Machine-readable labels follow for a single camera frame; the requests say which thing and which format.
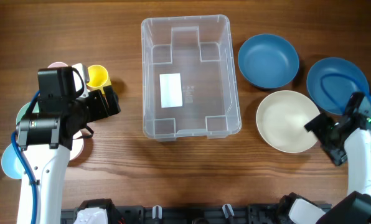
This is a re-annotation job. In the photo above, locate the dark blue plate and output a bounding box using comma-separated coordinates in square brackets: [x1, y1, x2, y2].
[306, 57, 369, 115]

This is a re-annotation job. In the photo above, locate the cream white bowl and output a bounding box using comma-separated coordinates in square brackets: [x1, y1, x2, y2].
[256, 90, 320, 154]

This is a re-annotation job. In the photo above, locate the dark blue bowl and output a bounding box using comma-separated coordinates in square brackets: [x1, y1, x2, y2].
[238, 34, 300, 89]

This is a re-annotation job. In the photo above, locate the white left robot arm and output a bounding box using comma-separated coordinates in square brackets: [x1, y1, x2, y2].
[12, 86, 120, 223]

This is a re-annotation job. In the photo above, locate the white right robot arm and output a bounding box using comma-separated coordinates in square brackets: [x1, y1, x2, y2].
[304, 113, 371, 223]

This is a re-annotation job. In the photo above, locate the white label in container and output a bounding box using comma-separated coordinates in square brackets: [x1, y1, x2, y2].
[159, 73, 183, 108]

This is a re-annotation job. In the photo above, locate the clear plastic storage container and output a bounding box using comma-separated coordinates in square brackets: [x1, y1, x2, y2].
[141, 14, 242, 141]

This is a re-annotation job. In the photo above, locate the yellow plastic cup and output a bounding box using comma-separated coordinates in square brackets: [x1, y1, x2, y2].
[87, 65, 111, 94]

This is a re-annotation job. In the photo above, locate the pink plastic bowl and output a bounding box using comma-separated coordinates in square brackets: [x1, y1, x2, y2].
[70, 131, 84, 161]

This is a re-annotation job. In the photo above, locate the pink plastic cup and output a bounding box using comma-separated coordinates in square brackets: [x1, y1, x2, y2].
[48, 62, 68, 68]

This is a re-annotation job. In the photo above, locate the mint green bowl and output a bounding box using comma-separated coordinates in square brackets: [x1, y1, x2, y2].
[16, 102, 39, 124]

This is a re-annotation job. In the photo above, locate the light blue bowl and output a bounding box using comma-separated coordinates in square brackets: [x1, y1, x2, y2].
[1, 144, 24, 180]

